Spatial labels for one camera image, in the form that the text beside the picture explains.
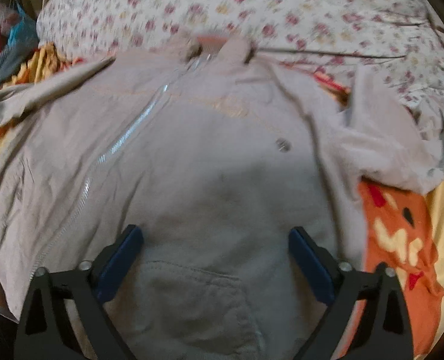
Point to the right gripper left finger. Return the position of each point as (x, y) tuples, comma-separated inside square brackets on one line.
[(44, 330)]

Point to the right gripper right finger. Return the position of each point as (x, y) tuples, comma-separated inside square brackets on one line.
[(384, 330)]

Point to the beige zip-up jacket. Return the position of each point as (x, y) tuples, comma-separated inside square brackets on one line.
[(192, 179)]

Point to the pile of clothes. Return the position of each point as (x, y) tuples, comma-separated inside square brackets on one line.
[(22, 41)]

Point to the orange yellow red bedsheet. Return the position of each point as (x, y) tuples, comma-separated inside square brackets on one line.
[(409, 247)]

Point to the floral quilt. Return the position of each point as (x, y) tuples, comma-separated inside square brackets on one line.
[(402, 40)]

